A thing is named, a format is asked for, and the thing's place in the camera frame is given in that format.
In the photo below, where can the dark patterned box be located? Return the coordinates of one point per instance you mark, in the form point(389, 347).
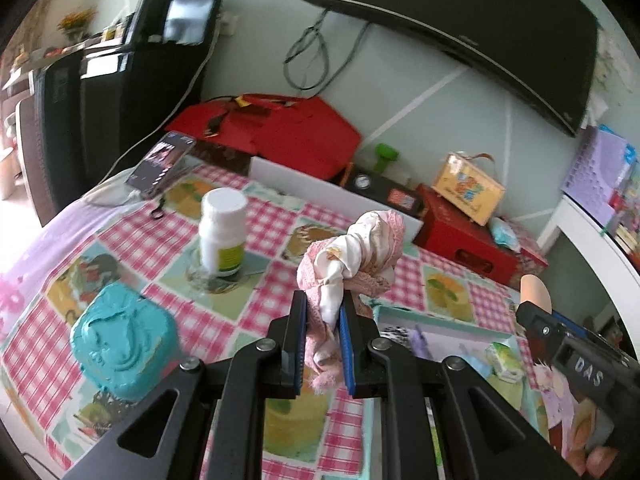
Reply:
point(220, 157)

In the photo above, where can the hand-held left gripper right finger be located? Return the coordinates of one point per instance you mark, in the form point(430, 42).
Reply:
point(346, 350)

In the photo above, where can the black cabinet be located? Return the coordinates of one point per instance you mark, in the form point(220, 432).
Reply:
point(125, 110)

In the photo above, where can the black device with gauge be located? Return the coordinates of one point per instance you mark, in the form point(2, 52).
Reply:
point(380, 190)

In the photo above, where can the red hexagonal gift box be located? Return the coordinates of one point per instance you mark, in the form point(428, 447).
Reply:
point(310, 135)

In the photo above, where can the white tray with teal rim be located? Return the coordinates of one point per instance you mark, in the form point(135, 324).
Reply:
point(460, 342)

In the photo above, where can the black television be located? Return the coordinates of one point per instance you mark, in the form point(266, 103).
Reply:
point(450, 25)

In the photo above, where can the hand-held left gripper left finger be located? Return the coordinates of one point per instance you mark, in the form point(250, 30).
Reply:
point(300, 345)

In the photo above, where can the pink lace trimmed cloth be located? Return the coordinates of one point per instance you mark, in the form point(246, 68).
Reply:
point(370, 240)

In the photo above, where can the purple perforated basket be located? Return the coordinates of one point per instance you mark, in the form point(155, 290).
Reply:
point(595, 175)

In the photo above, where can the black monitor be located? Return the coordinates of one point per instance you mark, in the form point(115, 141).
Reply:
point(190, 15)

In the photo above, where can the white shelf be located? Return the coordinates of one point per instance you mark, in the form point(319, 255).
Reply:
point(590, 240)

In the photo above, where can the yellow flower bouquet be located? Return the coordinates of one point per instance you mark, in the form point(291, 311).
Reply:
point(77, 20)

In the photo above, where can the white board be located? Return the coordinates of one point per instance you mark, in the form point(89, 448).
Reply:
point(300, 185)

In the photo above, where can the purple packet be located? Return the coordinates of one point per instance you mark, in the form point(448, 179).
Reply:
point(420, 342)

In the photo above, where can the red flat gift box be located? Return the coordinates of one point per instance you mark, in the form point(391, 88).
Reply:
point(200, 120)

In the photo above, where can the green knob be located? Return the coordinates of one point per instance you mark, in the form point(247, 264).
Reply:
point(386, 155)

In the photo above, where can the wall outlet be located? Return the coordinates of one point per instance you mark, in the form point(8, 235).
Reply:
point(229, 25)

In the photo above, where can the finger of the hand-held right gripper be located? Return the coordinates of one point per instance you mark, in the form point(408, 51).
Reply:
point(570, 321)
point(537, 322)

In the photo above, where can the green tissue pack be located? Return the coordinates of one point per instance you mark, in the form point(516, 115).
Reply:
point(505, 360)

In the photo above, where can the red patterned box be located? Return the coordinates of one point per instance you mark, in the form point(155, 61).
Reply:
point(532, 260)

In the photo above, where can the white medicine bottle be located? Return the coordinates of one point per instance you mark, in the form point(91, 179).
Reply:
point(222, 235)

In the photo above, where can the animal print scrunchie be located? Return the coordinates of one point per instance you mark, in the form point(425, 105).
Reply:
point(397, 335)

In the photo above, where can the smartphone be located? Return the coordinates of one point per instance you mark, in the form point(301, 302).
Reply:
point(160, 162)

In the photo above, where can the wet wipes packet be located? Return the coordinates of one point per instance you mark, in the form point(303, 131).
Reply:
point(505, 232)

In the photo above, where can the red box with cutouts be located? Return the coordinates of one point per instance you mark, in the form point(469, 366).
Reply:
point(460, 245)

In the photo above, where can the beige round puff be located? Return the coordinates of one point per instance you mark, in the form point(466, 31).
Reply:
point(535, 290)

